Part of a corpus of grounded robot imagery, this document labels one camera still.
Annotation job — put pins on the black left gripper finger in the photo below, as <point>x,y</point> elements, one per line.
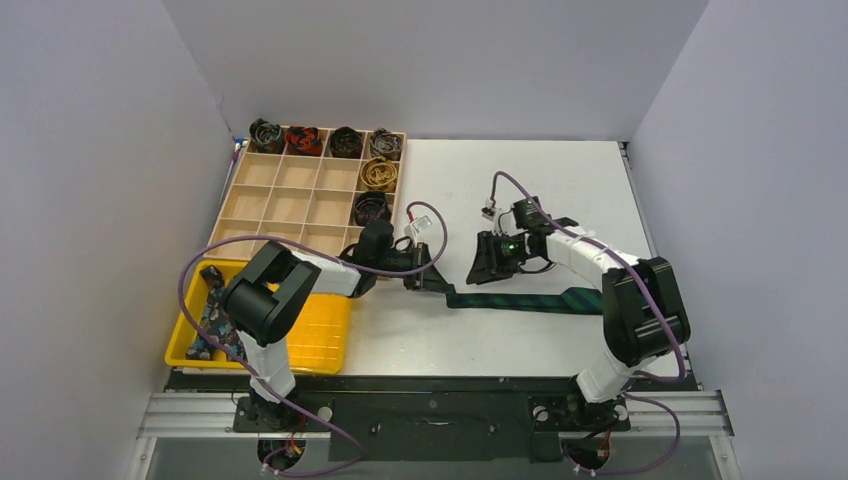
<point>431,280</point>
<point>413,282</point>

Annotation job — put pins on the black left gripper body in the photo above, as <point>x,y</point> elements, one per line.
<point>402,262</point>

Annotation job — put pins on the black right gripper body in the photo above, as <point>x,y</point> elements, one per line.
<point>490,255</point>

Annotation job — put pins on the green navy striped tie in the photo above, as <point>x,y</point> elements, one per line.
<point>573,301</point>

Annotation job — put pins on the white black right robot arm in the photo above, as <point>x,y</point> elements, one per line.
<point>643,313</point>

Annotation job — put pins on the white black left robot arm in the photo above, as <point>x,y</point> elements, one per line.
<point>266,297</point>

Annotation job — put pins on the rolled navy floral tie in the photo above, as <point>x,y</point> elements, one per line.
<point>370,205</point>

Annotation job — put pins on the rolled yellow beetle tie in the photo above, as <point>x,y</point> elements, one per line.
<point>379,174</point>

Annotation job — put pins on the wooden compartment organizer box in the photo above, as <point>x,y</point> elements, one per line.
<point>306,199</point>

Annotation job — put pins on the rolled grey patterned tie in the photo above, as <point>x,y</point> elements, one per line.
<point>386,144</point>

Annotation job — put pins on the rolled black gold tie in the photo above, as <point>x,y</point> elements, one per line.
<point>346,142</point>

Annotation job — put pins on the rolled red black tie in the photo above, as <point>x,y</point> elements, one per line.
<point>303,141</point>

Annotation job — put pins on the rolled black grey tie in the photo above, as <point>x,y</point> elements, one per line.
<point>267,137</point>

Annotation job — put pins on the floral dark tie in tray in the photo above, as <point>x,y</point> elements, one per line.
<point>215,323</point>

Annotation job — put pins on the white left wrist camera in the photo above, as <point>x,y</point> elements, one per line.
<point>417,228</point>

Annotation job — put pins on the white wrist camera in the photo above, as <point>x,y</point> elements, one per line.
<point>417,228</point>
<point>503,222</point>

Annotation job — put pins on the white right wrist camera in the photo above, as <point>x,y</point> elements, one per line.
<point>503,222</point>

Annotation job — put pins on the aluminium black mounting rail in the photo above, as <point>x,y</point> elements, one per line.
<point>427,428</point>

